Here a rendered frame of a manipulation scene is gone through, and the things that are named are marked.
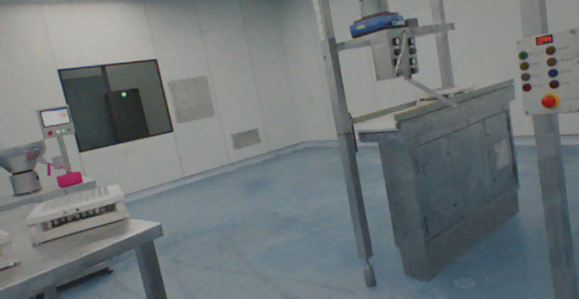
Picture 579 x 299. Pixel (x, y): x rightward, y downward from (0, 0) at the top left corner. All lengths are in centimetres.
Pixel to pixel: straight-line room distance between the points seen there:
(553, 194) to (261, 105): 627
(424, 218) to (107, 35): 537
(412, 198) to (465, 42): 371
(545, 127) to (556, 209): 30
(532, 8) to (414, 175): 100
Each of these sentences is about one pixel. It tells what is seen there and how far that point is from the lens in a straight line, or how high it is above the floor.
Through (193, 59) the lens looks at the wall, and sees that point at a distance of 703.
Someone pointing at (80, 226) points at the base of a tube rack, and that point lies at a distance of 130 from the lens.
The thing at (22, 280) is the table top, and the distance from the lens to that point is 104.
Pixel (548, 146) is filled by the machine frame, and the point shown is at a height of 80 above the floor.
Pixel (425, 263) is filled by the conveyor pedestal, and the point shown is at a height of 10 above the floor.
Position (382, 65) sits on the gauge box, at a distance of 205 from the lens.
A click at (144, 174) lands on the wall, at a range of 661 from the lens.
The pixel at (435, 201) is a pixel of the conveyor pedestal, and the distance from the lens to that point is 244.
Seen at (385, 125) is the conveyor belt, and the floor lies 90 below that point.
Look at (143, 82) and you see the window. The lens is 667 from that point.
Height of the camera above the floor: 116
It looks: 7 degrees down
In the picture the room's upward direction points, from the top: 11 degrees counter-clockwise
